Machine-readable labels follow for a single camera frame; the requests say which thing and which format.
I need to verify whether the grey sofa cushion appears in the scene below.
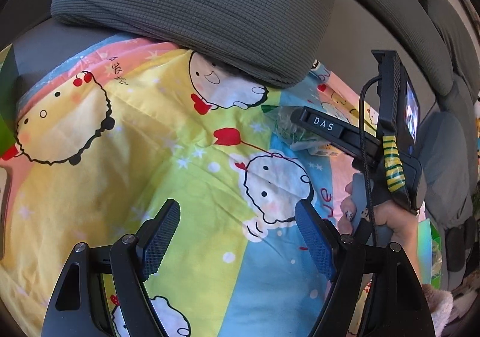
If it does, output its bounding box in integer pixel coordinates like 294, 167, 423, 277
50, 0, 335, 88

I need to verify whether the green printed plastic bag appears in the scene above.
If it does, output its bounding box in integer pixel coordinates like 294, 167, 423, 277
260, 105, 342, 157

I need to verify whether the grey sofa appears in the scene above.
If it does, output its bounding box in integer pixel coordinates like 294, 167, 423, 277
1, 0, 479, 291

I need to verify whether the colourful cartoon bed sheet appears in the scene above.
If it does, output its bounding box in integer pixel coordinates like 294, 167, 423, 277
1, 35, 358, 336

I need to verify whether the right hand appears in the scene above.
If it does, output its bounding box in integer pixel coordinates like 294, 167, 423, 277
337, 182, 422, 280

